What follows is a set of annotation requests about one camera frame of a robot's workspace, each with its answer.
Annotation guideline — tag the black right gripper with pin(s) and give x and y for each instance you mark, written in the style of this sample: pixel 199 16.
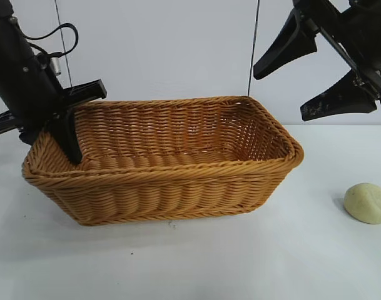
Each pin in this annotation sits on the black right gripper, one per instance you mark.
pixel 365 31

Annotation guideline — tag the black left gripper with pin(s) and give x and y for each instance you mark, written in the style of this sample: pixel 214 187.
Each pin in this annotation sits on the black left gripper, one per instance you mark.
pixel 21 78

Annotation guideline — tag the brown woven wicker basket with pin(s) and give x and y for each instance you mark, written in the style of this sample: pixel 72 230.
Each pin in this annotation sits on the brown woven wicker basket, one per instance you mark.
pixel 177 175

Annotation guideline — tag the pale green round pastry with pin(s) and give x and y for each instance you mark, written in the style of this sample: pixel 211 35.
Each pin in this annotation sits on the pale green round pastry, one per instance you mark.
pixel 365 203

